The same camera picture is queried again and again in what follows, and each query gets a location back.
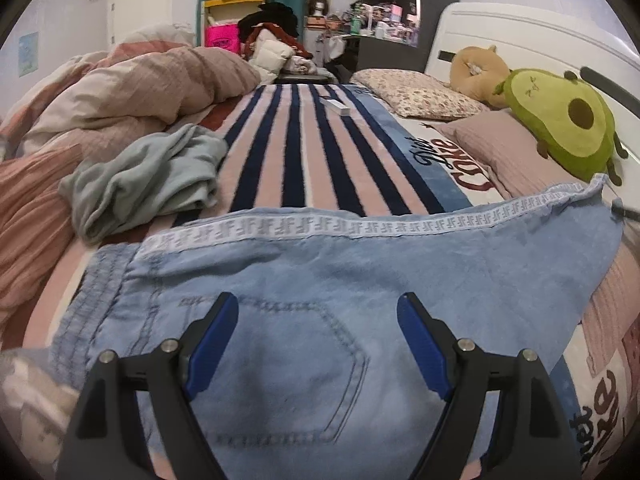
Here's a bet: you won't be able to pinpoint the light blue denim pants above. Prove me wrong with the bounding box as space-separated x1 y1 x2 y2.
49 177 624 479

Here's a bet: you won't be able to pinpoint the grey-green crumpled garment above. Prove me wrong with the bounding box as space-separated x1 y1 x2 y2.
58 124 228 244

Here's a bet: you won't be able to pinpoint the pink ribbed pillow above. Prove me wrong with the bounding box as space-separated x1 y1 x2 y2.
438 112 639 382

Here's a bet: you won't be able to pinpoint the striped Diet Coke blanket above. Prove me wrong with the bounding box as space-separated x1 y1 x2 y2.
1 84 639 479

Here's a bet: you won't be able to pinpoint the green avocado plush toy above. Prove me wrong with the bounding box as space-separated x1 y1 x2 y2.
494 68 628 186

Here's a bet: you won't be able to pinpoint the floral pillow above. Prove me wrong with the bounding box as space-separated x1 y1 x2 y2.
352 68 489 122

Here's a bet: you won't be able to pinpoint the small white box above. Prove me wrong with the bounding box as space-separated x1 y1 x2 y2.
320 98 352 117

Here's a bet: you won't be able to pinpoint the pink and beige duvet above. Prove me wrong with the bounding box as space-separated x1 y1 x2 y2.
1 24 260 324

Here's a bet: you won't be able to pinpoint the tan plush toy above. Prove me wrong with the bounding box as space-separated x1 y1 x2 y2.
449 46 511 110

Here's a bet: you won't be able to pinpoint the white puffer jacket pile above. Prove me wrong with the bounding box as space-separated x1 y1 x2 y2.
238 2 318 84

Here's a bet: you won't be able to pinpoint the bright pink bag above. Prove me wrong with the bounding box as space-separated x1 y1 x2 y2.
204 23 241 54

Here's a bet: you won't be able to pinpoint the white bed headboard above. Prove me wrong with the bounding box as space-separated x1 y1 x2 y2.
425 2 639 159

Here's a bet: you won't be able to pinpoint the yellow shelf unit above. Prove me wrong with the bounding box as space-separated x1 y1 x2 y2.
200 0 267 47

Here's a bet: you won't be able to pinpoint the white door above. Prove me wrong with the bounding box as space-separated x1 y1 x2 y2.
107 0 172 47

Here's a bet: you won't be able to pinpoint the dark grey bookshelf desk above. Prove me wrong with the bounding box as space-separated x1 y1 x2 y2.
326 0 459 84

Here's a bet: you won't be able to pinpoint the blue wall poster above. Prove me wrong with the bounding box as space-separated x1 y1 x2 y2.
17 32 39 77

